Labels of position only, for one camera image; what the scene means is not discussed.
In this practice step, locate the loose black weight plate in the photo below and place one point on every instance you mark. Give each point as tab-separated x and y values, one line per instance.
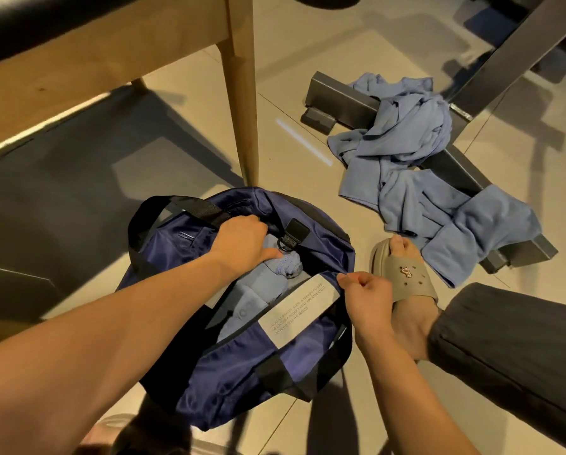
326	0

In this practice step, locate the person's right forearm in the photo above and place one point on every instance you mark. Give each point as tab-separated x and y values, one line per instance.
416	402

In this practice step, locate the single blue-grey towel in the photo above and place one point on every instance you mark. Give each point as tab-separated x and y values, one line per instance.
264	275

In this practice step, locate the person's left forearm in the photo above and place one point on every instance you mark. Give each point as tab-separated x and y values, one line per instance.
84	365

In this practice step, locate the pile of blue-grey towels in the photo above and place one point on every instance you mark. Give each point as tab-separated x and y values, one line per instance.
406	184

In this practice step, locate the person's left leg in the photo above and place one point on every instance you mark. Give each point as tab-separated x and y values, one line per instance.
141	436

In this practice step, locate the wooden chair with black seat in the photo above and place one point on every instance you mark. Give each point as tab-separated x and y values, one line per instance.
93	42

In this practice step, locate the navy blue bag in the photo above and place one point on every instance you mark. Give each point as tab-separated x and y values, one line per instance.
235	384

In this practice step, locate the person's right hand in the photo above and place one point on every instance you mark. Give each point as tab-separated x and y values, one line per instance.
368	303

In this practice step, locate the person's left hand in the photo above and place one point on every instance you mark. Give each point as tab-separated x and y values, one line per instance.
240	246

